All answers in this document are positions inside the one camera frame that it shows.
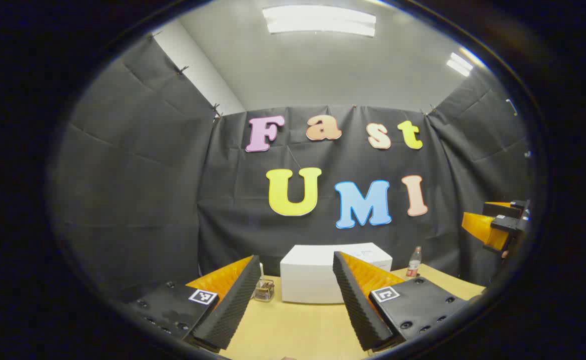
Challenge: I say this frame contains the white microwave oven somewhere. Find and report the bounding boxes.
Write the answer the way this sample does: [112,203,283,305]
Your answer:
[280,243,393,304]

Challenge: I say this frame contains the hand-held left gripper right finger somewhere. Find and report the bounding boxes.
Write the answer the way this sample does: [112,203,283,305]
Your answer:
[333,251,468,352]

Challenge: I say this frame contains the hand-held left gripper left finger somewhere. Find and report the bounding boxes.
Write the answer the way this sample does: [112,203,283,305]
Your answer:
[128,255,262,351]

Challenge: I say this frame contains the clear bottle with red label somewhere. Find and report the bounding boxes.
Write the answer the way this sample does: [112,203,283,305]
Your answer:
[406,246,422,279]

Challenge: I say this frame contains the long ceiling light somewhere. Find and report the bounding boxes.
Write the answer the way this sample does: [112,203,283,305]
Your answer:
[263,5,376,37]

